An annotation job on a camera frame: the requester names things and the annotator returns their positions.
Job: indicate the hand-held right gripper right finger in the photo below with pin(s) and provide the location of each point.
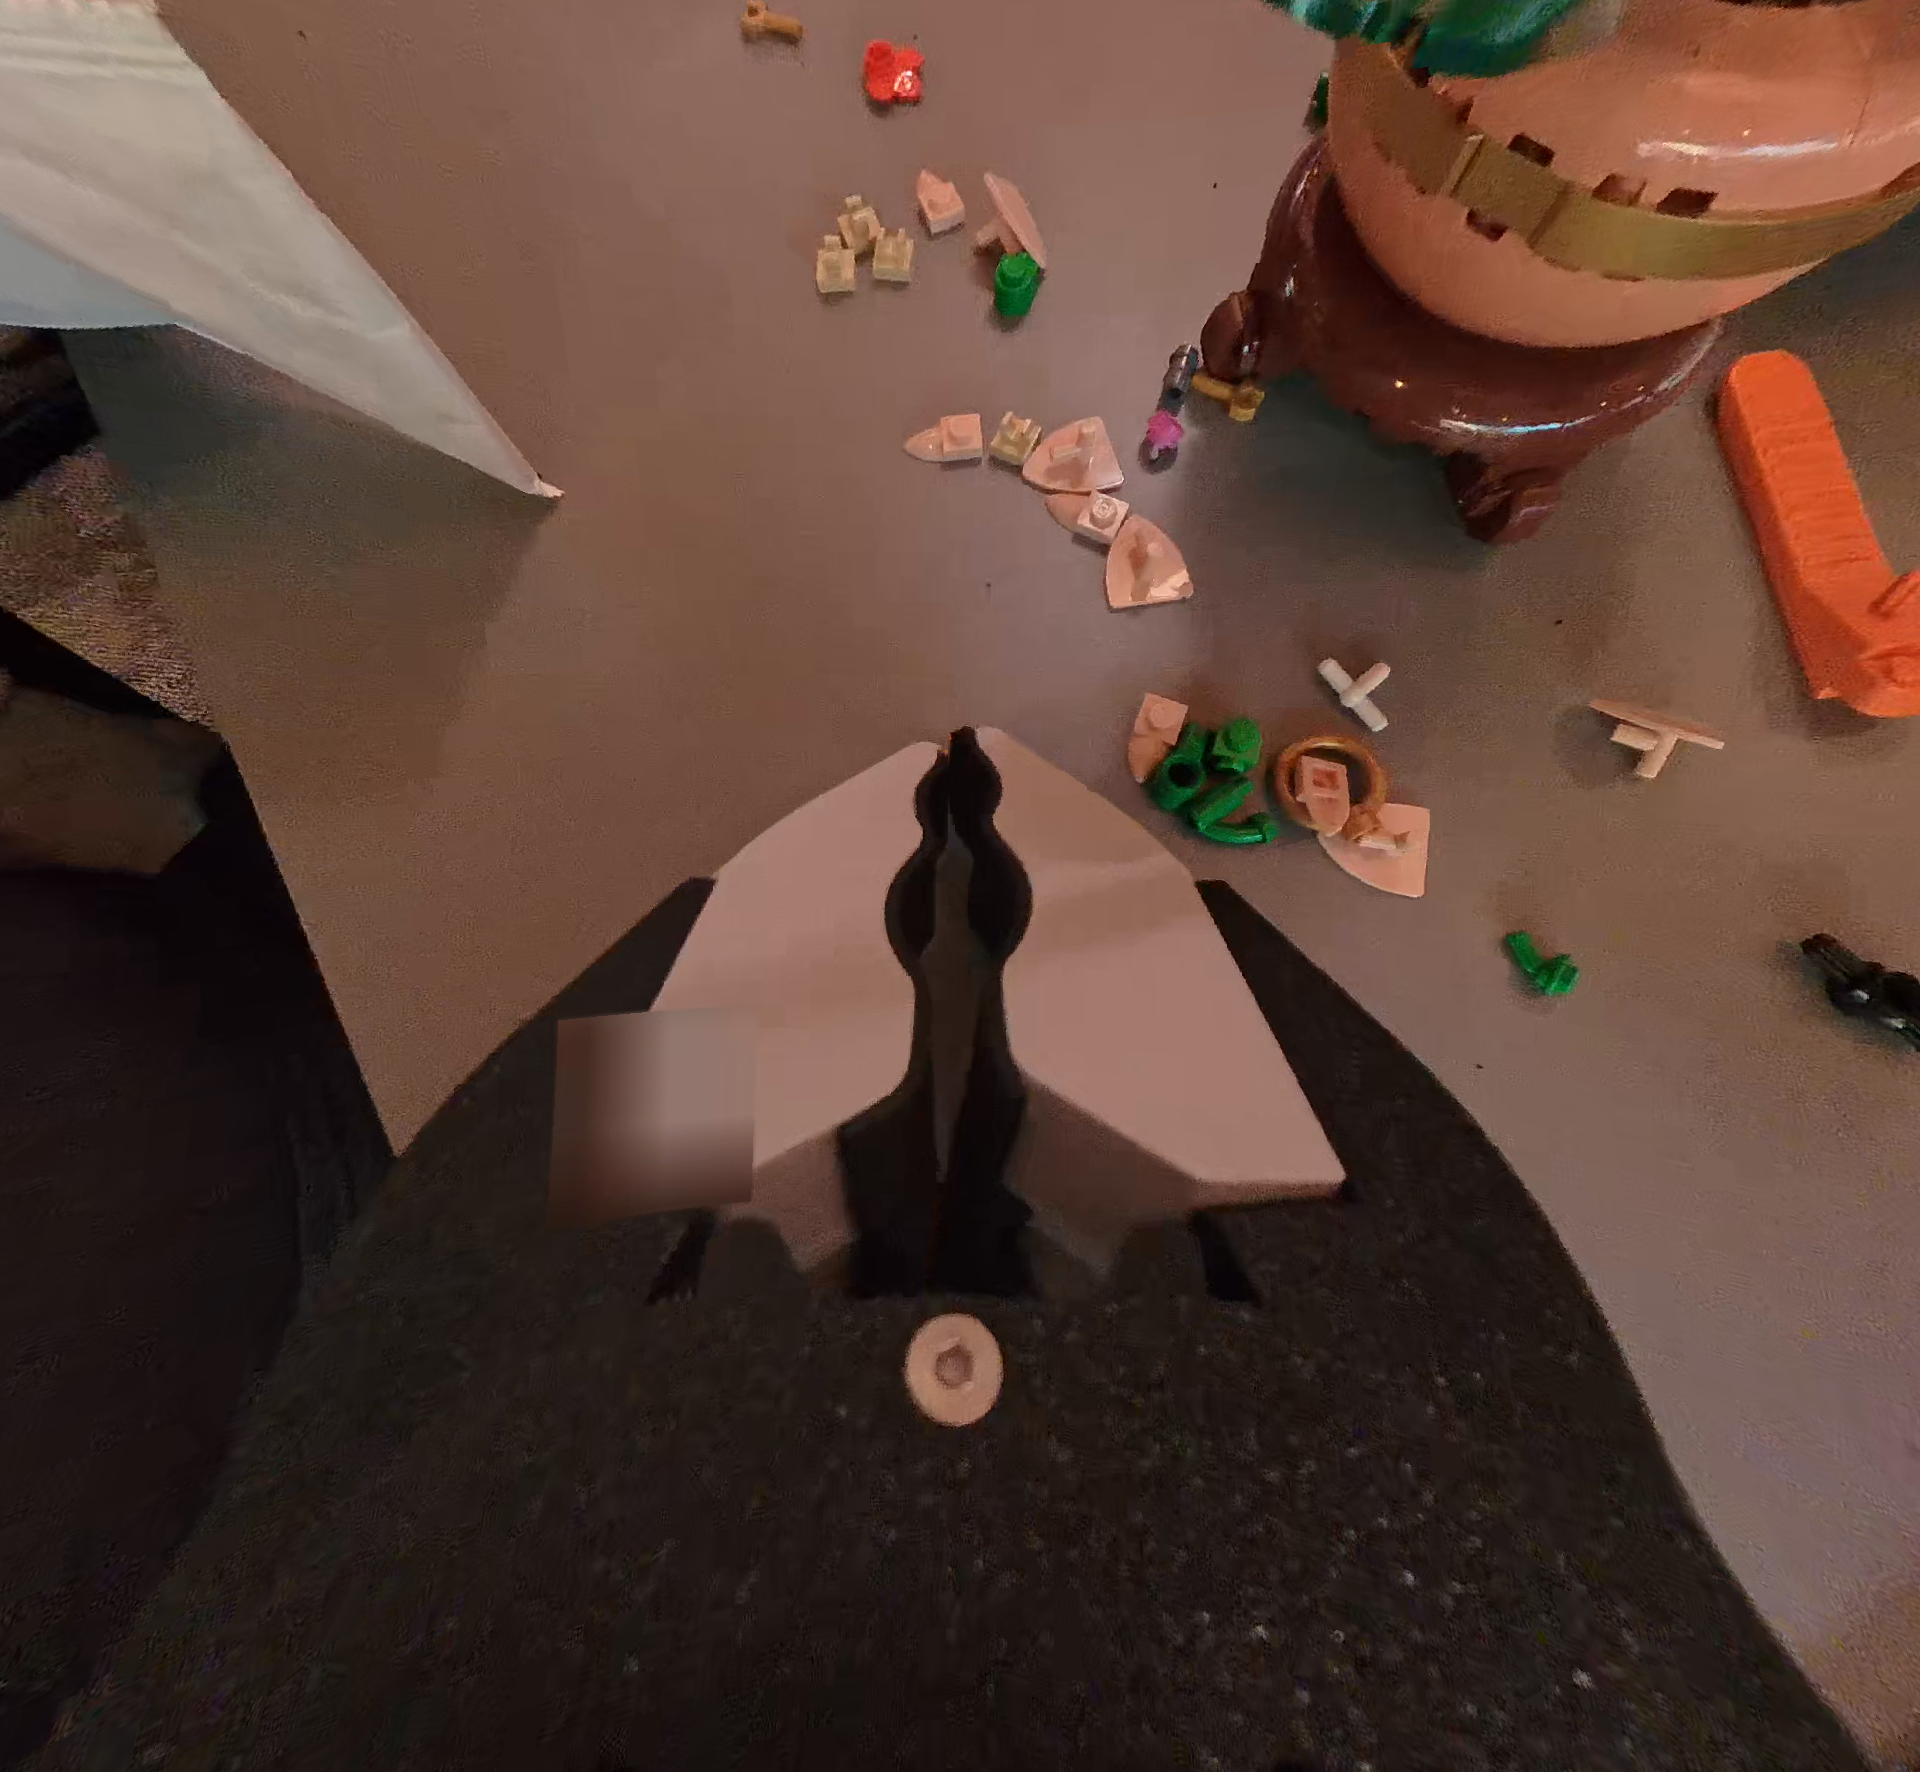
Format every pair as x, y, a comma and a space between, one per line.
1156, 1022

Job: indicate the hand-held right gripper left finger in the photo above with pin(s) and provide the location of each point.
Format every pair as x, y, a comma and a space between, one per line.
794, 931

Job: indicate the cluster of green stem pieces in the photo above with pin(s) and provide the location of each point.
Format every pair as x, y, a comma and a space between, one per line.
1215, 782

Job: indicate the white paper bag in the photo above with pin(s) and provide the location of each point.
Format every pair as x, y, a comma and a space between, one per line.
180, 228

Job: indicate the grey desk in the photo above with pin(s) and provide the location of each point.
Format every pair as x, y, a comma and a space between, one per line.
677, 527

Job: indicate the pink wedge plate brick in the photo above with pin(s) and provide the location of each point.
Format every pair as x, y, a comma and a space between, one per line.
948, 438
1156, 729
1324, 784

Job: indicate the white T-shaped brick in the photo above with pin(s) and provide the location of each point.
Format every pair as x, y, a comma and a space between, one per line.
1358, 693

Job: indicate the green stem brick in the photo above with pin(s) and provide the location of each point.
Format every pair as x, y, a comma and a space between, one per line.
1542, 967

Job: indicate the pearly pink petal brick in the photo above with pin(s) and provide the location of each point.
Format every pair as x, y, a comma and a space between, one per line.
1093, 513
1078, 452

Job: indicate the tan clip brick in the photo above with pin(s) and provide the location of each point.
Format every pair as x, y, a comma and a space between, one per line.
1018, 438

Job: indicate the pale pink branch brick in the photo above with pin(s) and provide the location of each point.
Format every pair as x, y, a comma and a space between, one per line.
1651, 729

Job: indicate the magenta stud brick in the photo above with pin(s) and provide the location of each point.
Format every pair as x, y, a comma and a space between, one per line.
1163, 429

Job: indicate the grey and yellow pin brick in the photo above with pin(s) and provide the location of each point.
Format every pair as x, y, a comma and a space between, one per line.
1209, 380

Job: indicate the cluster of tan pink pieces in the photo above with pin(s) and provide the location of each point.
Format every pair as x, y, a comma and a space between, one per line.
893, 253

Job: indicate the person's dark trousers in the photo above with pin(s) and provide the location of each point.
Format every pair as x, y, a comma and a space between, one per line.
150, 1204

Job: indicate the black bar connector brick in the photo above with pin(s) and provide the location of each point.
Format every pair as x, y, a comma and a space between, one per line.
1868, 981

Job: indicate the orange brick separator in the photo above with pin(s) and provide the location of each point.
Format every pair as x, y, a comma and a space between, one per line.
1808, 527

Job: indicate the red flower brick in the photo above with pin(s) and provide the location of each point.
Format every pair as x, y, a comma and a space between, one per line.
894, 73

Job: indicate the toy brick orchid pot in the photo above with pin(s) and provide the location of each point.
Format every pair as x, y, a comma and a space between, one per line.
1500, 228

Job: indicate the tan bar brick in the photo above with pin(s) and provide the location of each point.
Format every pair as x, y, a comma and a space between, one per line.
771, 21

